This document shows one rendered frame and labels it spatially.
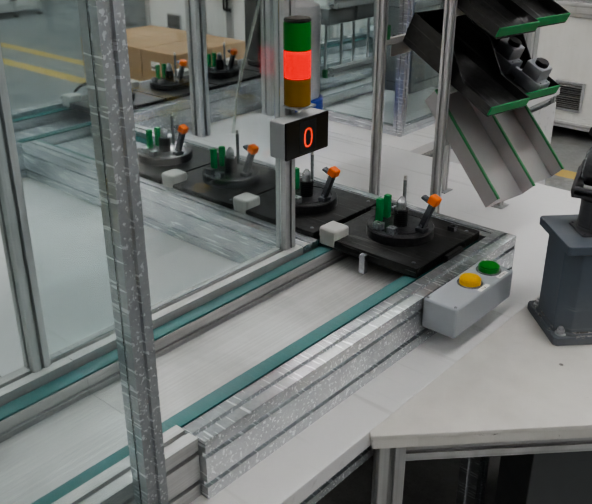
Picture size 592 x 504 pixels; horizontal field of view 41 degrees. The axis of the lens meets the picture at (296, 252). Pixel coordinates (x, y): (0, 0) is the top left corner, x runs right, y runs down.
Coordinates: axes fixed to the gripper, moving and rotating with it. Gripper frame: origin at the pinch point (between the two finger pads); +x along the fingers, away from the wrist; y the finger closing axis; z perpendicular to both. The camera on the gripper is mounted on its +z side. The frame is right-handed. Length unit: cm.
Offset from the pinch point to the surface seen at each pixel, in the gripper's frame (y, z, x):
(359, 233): -49, -6, 27
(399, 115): -7, -102, 25
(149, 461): -94, 64, 31
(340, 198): -47, -25, 28
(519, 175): -11.3, -16.7, 11.3
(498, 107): -25.1, -12.5, -3.3
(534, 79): -12.5, -24.2, -8.8
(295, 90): -71, -1, 0
